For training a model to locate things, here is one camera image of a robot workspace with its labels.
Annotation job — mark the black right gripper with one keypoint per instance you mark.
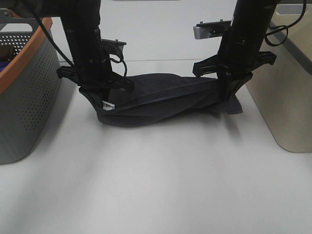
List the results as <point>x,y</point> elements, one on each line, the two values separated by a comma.
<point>239,54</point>

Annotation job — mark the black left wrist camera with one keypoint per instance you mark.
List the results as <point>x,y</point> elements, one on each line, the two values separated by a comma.
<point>114,47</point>

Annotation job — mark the beige basket grey rim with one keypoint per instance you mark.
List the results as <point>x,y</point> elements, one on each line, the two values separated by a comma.
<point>283,91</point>

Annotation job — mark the blue cloth in basket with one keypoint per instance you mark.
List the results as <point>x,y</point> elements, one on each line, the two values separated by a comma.
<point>3,65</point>

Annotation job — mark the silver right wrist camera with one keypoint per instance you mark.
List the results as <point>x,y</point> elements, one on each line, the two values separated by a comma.
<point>211,29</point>

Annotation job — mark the grey perforated basket orange rim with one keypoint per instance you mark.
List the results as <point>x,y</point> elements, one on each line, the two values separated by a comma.
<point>29,85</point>

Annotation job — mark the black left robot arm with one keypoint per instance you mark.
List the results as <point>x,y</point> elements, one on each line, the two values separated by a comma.
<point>76,15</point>

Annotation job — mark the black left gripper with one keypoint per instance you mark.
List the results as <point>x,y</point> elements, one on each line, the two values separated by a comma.
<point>92,70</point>

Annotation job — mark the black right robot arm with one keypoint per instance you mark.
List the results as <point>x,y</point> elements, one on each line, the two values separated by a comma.
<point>252,13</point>

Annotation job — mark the dark navy towel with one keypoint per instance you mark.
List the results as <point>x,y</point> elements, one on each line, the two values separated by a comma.
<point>160,95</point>

